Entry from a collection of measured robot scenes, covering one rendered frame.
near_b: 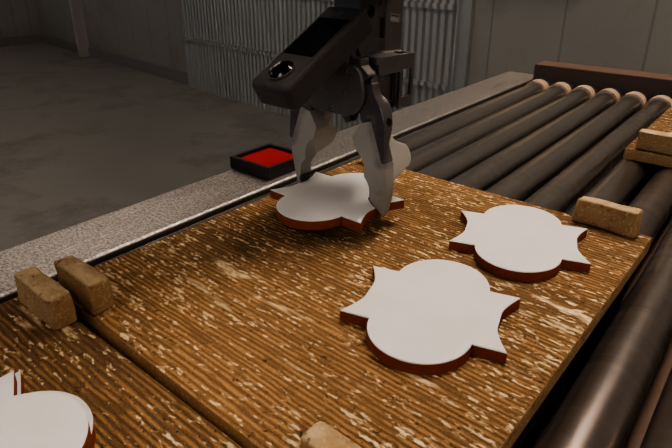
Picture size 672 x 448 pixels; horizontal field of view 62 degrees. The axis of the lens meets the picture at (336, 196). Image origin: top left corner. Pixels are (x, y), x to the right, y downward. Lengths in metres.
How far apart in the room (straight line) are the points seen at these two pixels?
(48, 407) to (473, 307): 0.28
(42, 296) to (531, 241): 0.40
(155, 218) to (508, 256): 0.37
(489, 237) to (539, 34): 2.65
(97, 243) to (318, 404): 0.33
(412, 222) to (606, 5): 2.51
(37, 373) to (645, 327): 0.43
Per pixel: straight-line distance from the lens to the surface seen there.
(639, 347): 0.48
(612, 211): 0.59
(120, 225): 0.64
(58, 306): 0.44
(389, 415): 0.35
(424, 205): 0.60
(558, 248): 0.53
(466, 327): 0.40
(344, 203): 0.54
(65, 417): 0.33
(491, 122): 1.00
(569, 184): 0.76
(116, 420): 0.37
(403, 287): 0.44
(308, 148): 0.57
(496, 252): 0.50
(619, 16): 2.98
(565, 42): 3.08
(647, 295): 0.54
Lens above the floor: 1.18
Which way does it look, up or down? 23 degrees down
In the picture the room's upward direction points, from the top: straight up
